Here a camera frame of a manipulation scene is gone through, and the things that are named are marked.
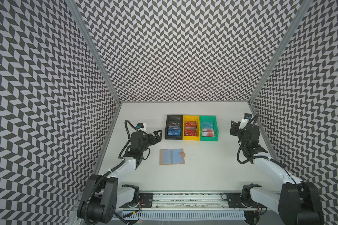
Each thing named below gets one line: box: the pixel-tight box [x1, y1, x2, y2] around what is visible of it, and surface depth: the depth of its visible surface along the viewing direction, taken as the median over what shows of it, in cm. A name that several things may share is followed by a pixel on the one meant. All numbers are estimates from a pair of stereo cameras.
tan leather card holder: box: [159, 148, 186, 165], surface depth 90 cm
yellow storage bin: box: [182, 114, 200, 141], surface depth 97 cm
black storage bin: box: [164, 114, 184, 141], surface depth 101 cm
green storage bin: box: [199, 115, 219, 142], surface depth 98 cm
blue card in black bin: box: [167, 126, 182, 136], surface depth 99 cm
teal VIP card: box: [201, 120, 214, 129], surface depth 103 cm
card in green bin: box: [201, 128, 216, 138], surface depth 98 cm
